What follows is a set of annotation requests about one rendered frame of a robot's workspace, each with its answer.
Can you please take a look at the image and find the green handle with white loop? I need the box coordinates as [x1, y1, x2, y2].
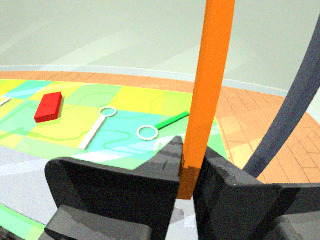
[137, 111, 189, 141]

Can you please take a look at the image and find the white ring with handle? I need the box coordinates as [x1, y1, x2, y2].
[79, 107, 116, 151]
[0, 99, 11, 107]

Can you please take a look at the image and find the orange handle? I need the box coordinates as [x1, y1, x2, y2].
[176, 0, 235, 200]

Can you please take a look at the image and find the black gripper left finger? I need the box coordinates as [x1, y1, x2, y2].
[44, 136, 183, 240]

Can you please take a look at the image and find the red rectangular block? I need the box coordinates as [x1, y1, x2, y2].
[33, 91, 63, 123]

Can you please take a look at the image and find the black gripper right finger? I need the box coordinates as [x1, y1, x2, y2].
[192, 145, 320, 240]

